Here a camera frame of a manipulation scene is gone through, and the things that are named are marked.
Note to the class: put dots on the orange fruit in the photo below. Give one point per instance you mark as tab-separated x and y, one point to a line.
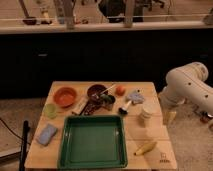
120	90

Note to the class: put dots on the dark brown bowl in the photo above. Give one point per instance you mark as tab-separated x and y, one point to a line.
95	90

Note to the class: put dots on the small green cup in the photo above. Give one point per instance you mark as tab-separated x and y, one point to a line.
50	111

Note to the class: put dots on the white plastic cup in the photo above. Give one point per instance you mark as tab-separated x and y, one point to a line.
146	114

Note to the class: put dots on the yellow banana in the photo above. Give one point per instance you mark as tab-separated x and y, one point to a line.
146	148

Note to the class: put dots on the blue sponge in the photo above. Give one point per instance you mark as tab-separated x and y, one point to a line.
46	134

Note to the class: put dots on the dark green mug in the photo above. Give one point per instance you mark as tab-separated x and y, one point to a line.
108	101

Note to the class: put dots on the green plastic tray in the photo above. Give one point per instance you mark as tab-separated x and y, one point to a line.
92	142

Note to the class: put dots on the brown patterned board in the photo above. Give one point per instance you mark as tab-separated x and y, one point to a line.
90	107

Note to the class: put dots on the wooden spoon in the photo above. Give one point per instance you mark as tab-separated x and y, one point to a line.
106	90

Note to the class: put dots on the orange bowl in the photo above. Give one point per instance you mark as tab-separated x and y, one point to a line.
65	96

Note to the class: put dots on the black brush with white handle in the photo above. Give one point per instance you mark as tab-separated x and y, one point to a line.
124	109

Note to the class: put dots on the black stand pole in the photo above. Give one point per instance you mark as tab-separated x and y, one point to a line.
24	142

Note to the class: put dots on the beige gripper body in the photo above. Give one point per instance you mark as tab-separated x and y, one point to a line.
169	116

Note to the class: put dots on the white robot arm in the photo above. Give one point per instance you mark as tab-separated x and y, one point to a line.
186	83

